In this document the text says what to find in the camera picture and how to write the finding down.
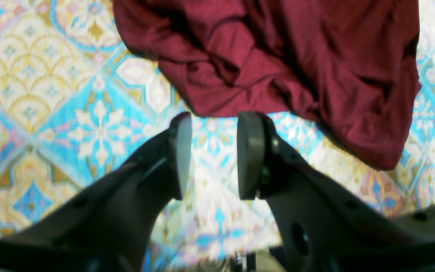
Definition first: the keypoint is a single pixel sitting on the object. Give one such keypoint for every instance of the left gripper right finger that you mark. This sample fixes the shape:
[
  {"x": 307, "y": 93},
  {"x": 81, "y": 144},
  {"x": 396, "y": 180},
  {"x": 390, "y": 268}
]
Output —
[{"x": 323, "y": 226}]

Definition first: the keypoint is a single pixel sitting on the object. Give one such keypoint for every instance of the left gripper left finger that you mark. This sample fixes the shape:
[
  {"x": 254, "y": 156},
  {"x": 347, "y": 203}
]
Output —
[{"x": 107, "y": 226}]

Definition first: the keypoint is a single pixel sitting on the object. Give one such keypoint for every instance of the maroon t-shirt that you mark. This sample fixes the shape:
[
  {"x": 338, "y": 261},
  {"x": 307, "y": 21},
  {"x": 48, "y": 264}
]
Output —
[{"x": 347, "y": 64}]

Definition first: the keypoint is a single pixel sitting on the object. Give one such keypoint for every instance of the patterned tablecloth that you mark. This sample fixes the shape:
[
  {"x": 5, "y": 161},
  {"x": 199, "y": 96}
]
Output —
[{"x": 74, "y": 103}]

